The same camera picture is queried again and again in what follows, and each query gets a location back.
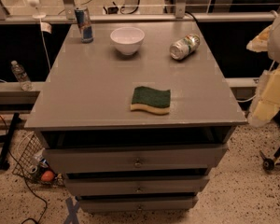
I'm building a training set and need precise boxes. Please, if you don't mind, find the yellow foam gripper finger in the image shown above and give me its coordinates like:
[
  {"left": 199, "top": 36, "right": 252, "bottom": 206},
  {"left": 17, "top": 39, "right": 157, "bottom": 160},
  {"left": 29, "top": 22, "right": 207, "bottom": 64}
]
[
  {"left": 247, "top": 65, "right": 280, "bottom": 127},
  {"left": 246, "top": 25, "right": 272, "bottom": 52}
]

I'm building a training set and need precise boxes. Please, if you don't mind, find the green white 7up can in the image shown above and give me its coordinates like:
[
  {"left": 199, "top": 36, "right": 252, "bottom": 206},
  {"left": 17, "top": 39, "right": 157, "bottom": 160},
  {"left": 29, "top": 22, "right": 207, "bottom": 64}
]
[{"left": 169, "top": 34, "right": 200, "bottom": 61}]

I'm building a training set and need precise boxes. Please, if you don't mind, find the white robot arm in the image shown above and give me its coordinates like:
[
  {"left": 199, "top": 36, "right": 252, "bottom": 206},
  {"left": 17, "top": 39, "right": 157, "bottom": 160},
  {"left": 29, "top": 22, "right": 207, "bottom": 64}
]
[{"left": 246, "top": 11, "right": 280, "bottom": 127}]

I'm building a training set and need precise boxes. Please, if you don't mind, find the green yellow sponge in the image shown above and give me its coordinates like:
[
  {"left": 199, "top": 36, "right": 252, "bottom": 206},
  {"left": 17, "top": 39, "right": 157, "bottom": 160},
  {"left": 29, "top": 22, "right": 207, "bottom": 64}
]
[{"left": 130, "top": 86, "right": 171, "bottom": 115}]

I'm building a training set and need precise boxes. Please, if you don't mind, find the blue silver energy drink can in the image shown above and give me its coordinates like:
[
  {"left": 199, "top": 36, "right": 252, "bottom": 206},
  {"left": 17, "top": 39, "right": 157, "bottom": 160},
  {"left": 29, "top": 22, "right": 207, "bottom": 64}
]
[{"left": 75, "top": 7, "right": 93, "bottom": 43}]

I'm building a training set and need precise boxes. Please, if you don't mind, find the black wheeled stand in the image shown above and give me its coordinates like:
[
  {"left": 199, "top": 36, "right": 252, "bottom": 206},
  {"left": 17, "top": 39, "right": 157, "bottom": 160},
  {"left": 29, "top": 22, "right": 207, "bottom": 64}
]
[{"left": 259, "top": 147, "right": 280, "bottom": 172}]

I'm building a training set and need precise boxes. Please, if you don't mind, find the white bowl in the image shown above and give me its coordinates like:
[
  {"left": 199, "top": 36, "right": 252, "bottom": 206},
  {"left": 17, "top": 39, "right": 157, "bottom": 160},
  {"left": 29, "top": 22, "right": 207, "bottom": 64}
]
[{"left": 110, "top": 27, "right": 145, "bottom": 55}]

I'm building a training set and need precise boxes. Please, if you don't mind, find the grey drawer cabinet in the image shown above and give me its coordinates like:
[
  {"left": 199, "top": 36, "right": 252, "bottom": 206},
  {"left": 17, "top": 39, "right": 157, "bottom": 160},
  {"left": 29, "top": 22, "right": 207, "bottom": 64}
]
[{"left": 26, "top": 21, "right": 245, "bottom": 213}]

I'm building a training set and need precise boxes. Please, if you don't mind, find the white round lamp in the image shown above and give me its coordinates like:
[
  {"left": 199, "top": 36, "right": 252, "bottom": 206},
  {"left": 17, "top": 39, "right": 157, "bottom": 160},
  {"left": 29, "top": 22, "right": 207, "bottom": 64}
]
[{"left": 26, "top": 0, "right": 46, "bottom": 20}]

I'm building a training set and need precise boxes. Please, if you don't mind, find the orange fruit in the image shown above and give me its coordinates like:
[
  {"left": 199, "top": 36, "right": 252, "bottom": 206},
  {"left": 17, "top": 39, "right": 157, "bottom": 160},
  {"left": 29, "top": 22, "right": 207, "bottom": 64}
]
[{"left": 41, "top": 171, "right": 55, "bottom": 182}]

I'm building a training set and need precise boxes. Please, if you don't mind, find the clear plastic water bottle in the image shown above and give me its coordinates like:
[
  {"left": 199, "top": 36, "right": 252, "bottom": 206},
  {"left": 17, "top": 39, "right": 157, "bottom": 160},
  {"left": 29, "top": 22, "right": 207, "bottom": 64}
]
[{"left": 11, "top": 61, "right": 33, "bottom": 91}]

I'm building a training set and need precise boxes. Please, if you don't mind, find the wire basket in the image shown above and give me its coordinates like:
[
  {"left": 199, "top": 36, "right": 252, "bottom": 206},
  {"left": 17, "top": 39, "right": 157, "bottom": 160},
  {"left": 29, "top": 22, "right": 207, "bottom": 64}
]
[{"left": 12, "top": 134, "right": 63, "bottom": 187}]

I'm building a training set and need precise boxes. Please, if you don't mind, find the black floor cable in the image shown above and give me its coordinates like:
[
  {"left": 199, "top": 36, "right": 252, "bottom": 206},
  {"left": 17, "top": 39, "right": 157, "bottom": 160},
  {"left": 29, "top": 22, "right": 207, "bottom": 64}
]
[{"left": 0, "top": 107, "right": 49, "bottom": 224}]

